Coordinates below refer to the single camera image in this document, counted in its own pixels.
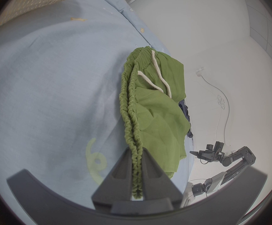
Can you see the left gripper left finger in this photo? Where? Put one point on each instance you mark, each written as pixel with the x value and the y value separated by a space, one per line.
pixel 107 191

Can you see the dark blue printed T-shirt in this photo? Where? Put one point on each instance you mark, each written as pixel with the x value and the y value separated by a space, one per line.
pixel 185 111

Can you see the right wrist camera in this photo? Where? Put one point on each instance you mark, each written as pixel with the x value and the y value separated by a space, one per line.
pixel 218 146

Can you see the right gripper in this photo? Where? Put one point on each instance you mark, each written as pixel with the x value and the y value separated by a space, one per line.
pixel 208 156

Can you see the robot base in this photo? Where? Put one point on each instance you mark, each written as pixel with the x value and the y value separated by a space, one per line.
pixel 187 196

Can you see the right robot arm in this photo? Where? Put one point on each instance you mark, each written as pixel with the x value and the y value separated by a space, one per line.
pixel 243 153

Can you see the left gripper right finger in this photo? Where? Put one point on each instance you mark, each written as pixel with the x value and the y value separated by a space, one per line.
pixel 164 189

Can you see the green shorts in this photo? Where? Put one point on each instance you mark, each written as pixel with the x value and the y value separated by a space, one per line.
pixel 157 116

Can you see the bed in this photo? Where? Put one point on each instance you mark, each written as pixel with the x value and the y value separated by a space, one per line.
pixel 44 90

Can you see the pale blue quilt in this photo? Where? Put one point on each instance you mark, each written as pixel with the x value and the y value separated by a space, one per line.
pixel 126 6

